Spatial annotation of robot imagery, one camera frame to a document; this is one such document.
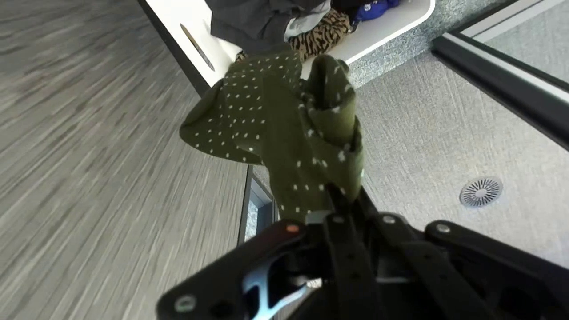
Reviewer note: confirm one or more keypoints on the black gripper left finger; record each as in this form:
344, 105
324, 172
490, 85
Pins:
237, 277

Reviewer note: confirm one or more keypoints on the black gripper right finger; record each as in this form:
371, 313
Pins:
474, 272

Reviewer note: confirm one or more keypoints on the green white-dotted sock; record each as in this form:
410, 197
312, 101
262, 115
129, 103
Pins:
278, 129

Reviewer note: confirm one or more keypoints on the dark garment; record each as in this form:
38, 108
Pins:
255, 23

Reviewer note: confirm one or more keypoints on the white plastic storage bin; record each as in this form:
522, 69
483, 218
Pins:
392, 28

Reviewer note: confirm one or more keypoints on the leopard print plush toy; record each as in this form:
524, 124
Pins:
323, 32

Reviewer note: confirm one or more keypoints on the blue cloth item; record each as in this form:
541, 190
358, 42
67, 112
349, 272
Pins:
372, 7

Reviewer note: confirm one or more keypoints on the black glass partition frame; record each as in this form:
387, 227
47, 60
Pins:
504, 81

